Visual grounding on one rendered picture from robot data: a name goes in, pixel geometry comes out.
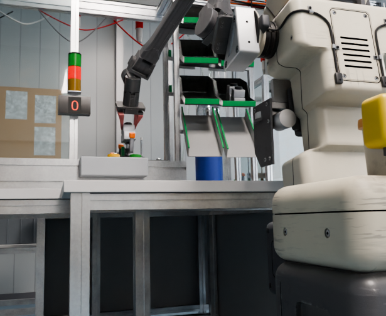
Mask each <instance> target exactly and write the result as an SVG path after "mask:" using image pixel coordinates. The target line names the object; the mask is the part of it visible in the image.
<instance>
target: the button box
mask: <svg viewBox="0 0 386 316"><path fill-rule="evenodd" d="M147 176H148V158H147V157H90V156H81V158H80V159H79V177H98V178H144V177H147Z"/></svg>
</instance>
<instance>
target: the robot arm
mask: <svg viewBox="0 0 386 316"><path fill-rule="evenodd" d="M194 2H195V0H174V2H173V3H172V5H171V6H170V8H169V9H168V11H167V13H166V14H165V16H164V18H163V19H162V21H161V22H160V24H159V25H158V27H157V28H156V30H155V32H154V33H153V35H152V36H151V37H150V39H149V40H148V41H147V42H146V43H145V44H144V45H143V46H142V48H141V49H140V50H138V51H137V53H136V54H135V56H134V55H132V56H131V57H130V59H129V61H128V63H127V64H128V66H127V68H126V69H124V70H123V71H122V73H121V78H122V81H123V82H124V95H123V101H115V105H116V110H117V114H118V116H119V120H120V125H121V130H122V128H123V123H124V114H132V115H134V125H135V129H136V127H137V125H138V123H139V122H140V120H141V119H142V118H143V114H144V113H143V111H144V112H145V110H146V108H145V106H144V104H143V103H142V102H139V93H140V87H141V78H143V79H145V80H147V81H148V80H149V77H150V76H151V74H152V72H153V70H154V67H155V66H156V63H157V62H158V60H159V57H160V55H161V52H162V50H163V48H164V47H165V45H166V43H167V42H168V41H169V39H170V37H171V36H172V35H173V33H174V31H175V30H176V28H177V27H178V25H179V24H180V22H181V21H182V19H183V18H184V16H185V15H186V13H187V12H188V10H189V8H190V7H191V5H192V4H193V3H194ZM232 18H233V11H232V8H231V5H230V0H207V3H206V4H205V5H204V7H203V8H202V9H201V11H200V12H199V19H198V21H197V24H196V26H195V34H196V35H197V36H199V37H200V38H201V39H202V40H203V41H202V43H203V44H205V45H207V46H208V45H209V44H210V43H211V44H212V51H213V52H214V53H216V54H223V55H226V50H227V45H228V38H229V34H230V28H231V23H232Z"/></svg>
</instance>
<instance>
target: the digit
mask: <svg viewBox="0 0 386 316"><path fill-rule="evenodd" d="M68 112H78V113H81V97H68Z"/></svg>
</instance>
